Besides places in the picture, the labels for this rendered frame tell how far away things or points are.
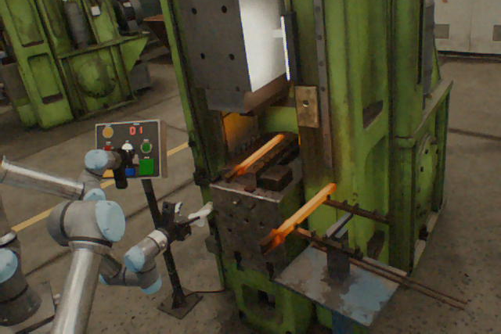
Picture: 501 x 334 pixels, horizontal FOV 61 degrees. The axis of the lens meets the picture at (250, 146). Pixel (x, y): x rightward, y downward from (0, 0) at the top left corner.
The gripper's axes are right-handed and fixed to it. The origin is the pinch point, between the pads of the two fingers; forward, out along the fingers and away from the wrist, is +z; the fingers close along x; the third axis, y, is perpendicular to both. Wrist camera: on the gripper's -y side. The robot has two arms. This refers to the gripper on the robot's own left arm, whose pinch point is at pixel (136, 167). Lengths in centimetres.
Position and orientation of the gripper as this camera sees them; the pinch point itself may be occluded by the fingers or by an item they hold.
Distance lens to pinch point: 199.2
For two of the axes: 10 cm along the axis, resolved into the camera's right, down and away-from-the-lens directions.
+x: -9.8, 0.5, 2.0
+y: -0.4, -10.0, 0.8
